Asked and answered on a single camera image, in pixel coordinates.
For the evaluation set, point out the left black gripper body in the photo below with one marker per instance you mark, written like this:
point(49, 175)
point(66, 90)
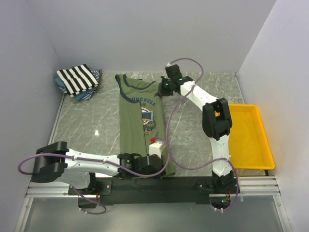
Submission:
point(145, 173)

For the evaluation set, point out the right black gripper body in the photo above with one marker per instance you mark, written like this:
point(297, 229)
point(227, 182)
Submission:
point(165, 89)

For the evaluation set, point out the olive green tank top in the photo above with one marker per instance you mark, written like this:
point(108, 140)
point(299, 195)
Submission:
point(140, 114)

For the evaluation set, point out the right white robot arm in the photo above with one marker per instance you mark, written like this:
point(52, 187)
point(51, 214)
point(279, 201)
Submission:
point(216, 121)

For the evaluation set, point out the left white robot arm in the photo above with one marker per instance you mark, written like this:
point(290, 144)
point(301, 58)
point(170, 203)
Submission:
point(56, 162)

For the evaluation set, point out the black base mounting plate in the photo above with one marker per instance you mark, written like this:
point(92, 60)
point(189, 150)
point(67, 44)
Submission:
point(190, 189)

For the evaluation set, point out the black white striped folded top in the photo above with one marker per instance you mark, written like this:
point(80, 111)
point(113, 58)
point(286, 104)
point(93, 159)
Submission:
point(77, 79)

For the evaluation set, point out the yellow plastic tray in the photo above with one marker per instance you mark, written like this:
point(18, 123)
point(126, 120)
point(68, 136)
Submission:
point(248, 144)

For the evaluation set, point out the teal folded top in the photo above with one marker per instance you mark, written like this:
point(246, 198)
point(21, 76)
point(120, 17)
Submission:
point(62, 87)

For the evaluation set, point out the aluminium frame rail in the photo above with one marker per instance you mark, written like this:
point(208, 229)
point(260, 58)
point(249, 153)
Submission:
point(249, 186)

